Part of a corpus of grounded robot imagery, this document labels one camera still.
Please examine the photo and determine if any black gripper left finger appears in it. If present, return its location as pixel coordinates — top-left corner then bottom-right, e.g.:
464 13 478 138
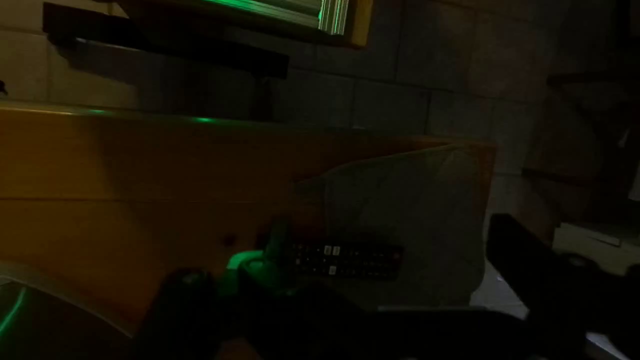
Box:
130 265 226 360

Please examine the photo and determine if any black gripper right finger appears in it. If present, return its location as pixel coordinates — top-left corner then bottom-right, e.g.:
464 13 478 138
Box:
484 210 640 360

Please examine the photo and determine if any grey translucent plastic sheet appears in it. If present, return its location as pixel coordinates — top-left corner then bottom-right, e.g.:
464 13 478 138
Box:
297 140 495 309

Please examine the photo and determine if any black remote control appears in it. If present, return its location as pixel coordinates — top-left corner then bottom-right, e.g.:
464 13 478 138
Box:
288 238 406 282

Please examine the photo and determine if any black wall shelf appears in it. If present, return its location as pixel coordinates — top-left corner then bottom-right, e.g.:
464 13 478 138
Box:
42 0 291 80

